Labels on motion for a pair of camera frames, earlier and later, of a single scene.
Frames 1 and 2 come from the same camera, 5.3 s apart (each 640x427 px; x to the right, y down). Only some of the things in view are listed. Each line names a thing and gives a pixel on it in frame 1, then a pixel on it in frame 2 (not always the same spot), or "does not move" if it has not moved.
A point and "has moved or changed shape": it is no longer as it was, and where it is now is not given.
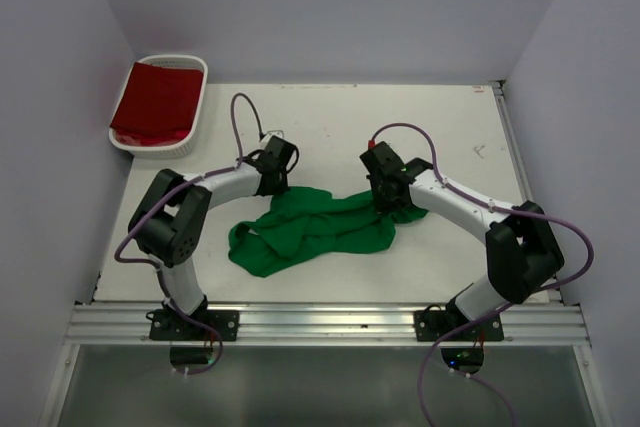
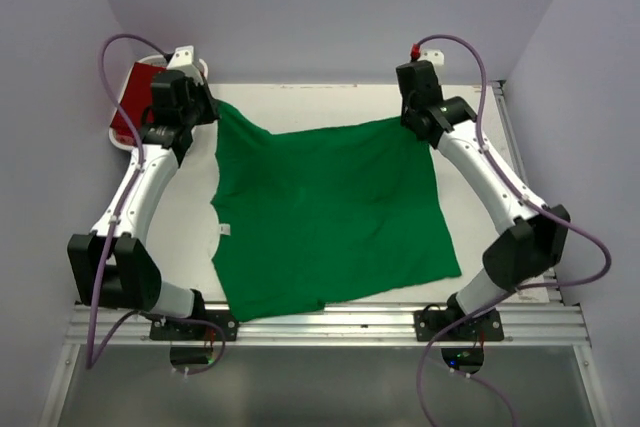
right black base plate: (431, 325) does not move
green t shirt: (304, 221) has moved or changed shape
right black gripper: (382, 195) to (413, 118)
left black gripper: (275, 186) to (206, 103)
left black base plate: (168, 325) does not move
